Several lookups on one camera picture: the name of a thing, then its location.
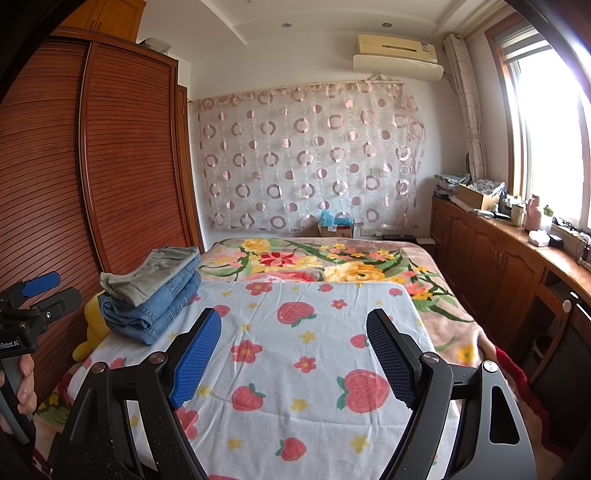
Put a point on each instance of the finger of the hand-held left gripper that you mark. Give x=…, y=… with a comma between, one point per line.
x=41, y=282
x=64, y=300

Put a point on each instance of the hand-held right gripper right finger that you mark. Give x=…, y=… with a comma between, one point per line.
x=392, y=360

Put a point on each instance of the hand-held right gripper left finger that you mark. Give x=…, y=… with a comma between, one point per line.
x=198, y=355

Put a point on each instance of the green pants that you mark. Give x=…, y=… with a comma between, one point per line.
x=152, y=272

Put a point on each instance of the person's left hand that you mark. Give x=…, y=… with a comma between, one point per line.
x=27, y=383

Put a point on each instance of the yellow plush toy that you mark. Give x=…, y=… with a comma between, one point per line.
x=92, y=332

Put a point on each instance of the folded blue jeans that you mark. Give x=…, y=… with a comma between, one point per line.
x=143, y=321

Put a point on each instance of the strawberry print bed sheet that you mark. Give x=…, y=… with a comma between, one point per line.
x=295, y=332

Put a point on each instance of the floral blanket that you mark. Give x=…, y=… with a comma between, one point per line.
x=286, y=258

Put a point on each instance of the long wooden cabinet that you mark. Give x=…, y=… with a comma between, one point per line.
x=485, y=263

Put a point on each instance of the wooden slatted wardrobe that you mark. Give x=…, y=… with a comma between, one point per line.
x=115, y=161

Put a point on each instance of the small box with blue bag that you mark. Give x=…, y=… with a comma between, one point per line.
x=334, y=226

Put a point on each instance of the open cardboard box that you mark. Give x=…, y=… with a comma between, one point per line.
x=478, y=196

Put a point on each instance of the small white box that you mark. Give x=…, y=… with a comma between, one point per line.
x=539, y=238

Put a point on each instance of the small black box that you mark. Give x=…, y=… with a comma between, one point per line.
x=556, y=241

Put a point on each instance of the pink figurine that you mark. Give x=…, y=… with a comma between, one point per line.
x=533, y=212

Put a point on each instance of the circle pattern sheer curtain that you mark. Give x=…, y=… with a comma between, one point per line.
x=300, y=152

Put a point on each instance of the grey flat box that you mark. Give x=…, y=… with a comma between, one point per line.
x=154, y=45

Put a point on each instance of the white window curtain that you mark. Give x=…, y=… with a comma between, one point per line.
x=468, y=101

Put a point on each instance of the wooden overhead cabinet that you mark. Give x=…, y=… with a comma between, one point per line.
x=111, y=21

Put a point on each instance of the window with wooden frame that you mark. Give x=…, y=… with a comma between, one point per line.
x=549, y=138

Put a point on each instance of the wall air conditioner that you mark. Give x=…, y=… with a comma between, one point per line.
x=397, y=57

